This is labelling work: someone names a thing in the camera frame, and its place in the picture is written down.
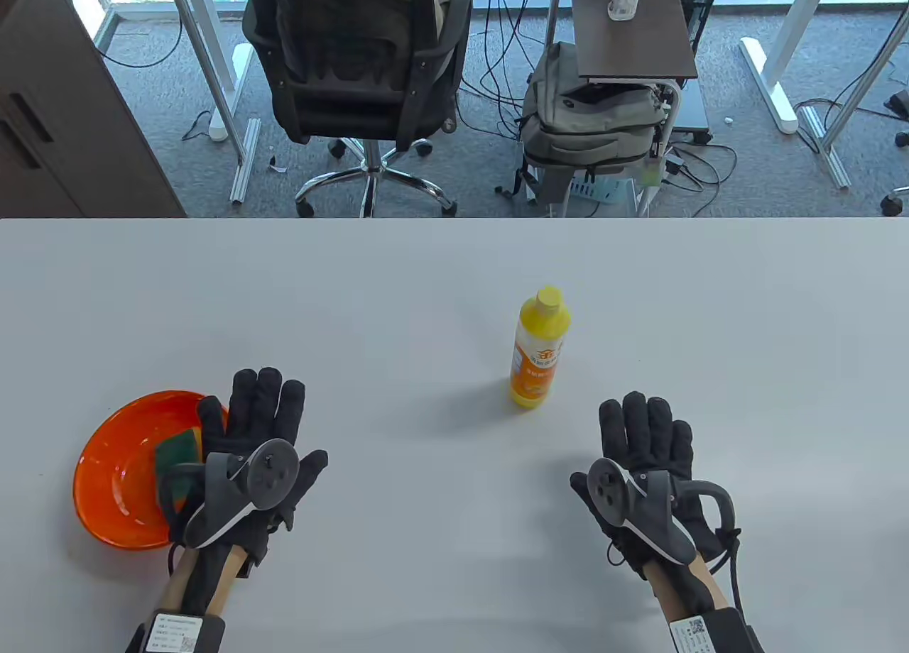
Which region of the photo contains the person's left hand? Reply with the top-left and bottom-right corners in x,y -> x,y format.
160,368 -> 329,565

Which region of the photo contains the person's right hand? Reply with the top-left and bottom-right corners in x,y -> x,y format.
570,392 -> 726,580

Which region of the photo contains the green and yellow sponge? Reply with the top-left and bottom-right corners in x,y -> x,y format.
156,429 -> 207,512

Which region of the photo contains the yellow dish soap bottle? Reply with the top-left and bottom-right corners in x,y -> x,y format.
508,286 -> 572,410

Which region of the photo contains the orange plastic bowl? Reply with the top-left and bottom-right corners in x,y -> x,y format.
73,390 -> 229,551

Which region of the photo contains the black left forearm sensor box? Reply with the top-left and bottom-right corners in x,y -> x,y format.
126,610 -> 227,653

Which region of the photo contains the black right forearm sensor box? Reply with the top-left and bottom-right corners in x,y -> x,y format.
668,607 -> 764,653

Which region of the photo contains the person's left forearm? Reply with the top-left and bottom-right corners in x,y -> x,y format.
153,547 -> 246,618

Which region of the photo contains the black left hand controller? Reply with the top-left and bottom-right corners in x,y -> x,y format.
160,439 -> 300,549

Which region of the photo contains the black hand controller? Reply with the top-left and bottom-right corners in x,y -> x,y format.
587,458 -> 739,565
160,439 -> 300,549

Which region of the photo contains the black right hand controller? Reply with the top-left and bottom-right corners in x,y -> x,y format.
587,458 -> 739,565

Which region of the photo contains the short aluminium profile bar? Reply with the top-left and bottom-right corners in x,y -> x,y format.
229,117 -> 262,205

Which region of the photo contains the grey backpack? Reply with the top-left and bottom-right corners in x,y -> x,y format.
517,41 -> 668,178

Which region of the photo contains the black mesh office chair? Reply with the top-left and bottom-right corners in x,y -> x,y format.
238,0 -> 473,219

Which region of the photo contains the black wheeled platform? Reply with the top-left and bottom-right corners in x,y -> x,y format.
668,82 -> 713,146

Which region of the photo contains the white desk leg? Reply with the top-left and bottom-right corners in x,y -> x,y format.
163,0 -> 253,143
739,0 -> 835,136

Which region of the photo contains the dark brown cabinet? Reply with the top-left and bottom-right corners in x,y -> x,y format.
0,0 -> 187,219

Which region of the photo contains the dark brown side table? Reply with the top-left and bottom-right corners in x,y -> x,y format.
570,0 -> 700,217

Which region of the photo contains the black chair base with casters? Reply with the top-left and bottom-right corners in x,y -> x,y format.
881,89 -> 909,217

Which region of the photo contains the black computer tower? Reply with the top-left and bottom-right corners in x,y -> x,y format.
675,0 -> 719,57

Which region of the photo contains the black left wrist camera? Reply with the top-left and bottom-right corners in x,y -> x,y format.
234,532 -> 271,581

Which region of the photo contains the black right sensor cable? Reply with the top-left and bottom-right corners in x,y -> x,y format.
721,529 -> 745,611

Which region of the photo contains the aluminium frame leg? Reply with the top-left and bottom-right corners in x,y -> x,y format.
799,0 -> 909,189

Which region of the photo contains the black cable bundle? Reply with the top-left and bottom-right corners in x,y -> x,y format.
454,0 -> 548,143

